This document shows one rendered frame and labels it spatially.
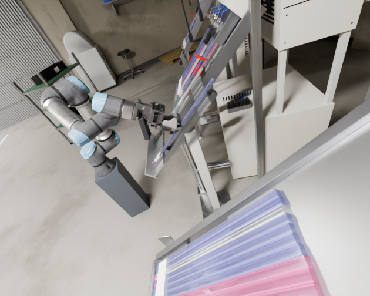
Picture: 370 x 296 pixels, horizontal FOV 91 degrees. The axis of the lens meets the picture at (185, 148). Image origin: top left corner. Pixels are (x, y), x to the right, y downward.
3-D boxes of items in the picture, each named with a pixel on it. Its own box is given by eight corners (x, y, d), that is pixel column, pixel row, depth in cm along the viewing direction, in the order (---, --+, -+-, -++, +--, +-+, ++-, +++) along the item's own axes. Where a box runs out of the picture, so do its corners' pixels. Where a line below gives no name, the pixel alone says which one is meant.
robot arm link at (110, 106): (97, 97, 75) (95, 86, 67) (125, 105, 78) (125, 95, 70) (92, 114, 73) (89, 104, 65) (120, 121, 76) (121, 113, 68)
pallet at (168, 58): (194, 44, 525) (194, 40, 518) (207, 48, 463) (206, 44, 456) (158, 61, 514) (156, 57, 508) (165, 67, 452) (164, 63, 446)
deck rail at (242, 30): (180, 131, 121) (171, 127, 119) (180, 128, 122) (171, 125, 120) (259, 17, 78) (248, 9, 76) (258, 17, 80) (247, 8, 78)
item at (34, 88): (70, 145, 303) (10, 83, 232) (91, 115, 370) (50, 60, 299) (93, 139, 293) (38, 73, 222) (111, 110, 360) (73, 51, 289)
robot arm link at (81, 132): (25, 94, 90) (69, 135, 66) (46, 83, 95) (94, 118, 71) (42, 113, 99) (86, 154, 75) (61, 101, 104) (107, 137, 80)
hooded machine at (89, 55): (117, 79, 503) (86, 24, 417) (118, 86, 458) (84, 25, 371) (94, 89, 497) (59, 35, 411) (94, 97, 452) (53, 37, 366)
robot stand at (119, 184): (131, 218, 164) (94, 182, 128) (129, 202, 177) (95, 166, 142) (150, 208, 165) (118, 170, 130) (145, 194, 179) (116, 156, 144)
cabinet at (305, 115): (233, 182, 158) (222, 128, 118) (222, 133, 210) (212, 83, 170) (316, 170, 145) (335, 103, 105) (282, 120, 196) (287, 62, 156)
